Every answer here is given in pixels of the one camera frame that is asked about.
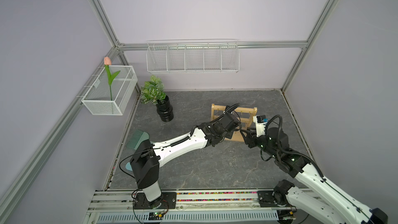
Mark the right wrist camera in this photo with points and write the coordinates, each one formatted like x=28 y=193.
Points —
x=260 y=123

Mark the teal dustpan brush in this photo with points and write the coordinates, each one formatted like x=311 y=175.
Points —
x=133 y=142

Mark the wooden jewelry display stand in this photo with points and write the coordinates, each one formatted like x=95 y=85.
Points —
x=244 y=114

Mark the green artificial potted plant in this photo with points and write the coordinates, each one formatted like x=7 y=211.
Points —
x=153 y=91

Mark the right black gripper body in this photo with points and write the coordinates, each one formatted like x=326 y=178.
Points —
x=261 y=143

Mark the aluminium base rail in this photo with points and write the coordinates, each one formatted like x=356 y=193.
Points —
x=232 y=200

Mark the pink artificial tulip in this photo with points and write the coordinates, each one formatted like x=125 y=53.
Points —
x=110 y=76

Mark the white wire wall shelf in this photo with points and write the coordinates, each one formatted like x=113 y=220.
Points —
x=193 y=56

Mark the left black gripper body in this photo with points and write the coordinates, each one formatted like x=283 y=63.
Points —
x=228 y=135

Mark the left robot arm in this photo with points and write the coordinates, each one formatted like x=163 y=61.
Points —
x=144 y=165

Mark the white mesh wall basket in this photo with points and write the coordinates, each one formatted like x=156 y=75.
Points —
x=96 y=97

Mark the black plant pot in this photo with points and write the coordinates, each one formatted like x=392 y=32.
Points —
x=165 y=109

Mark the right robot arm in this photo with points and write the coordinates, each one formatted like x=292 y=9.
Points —
x=334 y=205

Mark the white cable duct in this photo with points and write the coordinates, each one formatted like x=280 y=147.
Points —
x=188 y=217

